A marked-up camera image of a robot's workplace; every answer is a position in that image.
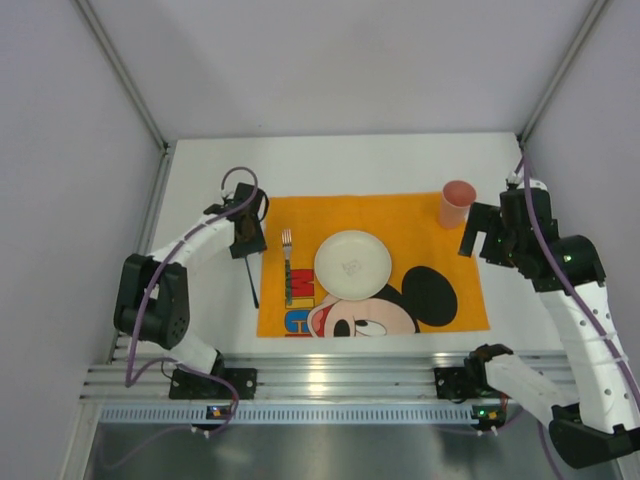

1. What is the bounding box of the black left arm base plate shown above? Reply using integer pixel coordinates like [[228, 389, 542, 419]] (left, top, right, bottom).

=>
[[168, 368, 258, 400]]

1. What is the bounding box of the aluminium frame post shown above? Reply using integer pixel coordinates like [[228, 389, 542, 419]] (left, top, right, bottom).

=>
[[74, 0, 174, 156], [516, 0, 613, 149]]

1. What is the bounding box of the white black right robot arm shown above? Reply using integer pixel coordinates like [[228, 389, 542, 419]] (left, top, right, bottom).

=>
[[459, 186, 639, 469]]

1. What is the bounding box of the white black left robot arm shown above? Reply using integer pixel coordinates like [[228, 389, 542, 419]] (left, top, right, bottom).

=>
[[113, 183, 269, 387]]

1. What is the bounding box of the blue metal spoon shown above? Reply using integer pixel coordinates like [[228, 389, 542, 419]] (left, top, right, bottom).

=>
[[244, 257, 260, 310]]

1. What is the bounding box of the silver fork patterned handle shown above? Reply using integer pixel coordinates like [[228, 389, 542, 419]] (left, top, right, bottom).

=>
[[281, 229, 293, 306]]

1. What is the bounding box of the right aluminium frame post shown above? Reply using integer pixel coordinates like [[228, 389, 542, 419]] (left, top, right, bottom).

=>
[[516, 0, 613, 149]]

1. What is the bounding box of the aluminium mounting rail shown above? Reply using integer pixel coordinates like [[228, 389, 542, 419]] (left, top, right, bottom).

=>
[[80, 353, 465, 402]]

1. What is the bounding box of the pink plastic cup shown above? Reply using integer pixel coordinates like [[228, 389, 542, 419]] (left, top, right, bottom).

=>
[[438, 180, 477, 229]]

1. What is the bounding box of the left aluminium frame post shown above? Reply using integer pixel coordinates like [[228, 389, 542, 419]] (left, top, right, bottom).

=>
[[74, 0, 174, 156]]

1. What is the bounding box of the perforated grey cable duct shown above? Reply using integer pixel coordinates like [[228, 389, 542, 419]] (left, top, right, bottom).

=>
[[99, 403, 504, 425]]

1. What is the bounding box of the cream round plate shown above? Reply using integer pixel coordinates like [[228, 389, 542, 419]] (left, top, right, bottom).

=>
[[314, 230, 392, 301]]

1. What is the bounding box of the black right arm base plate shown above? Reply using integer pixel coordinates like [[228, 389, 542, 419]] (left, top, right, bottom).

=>
[[433, 367, 479, 404]]

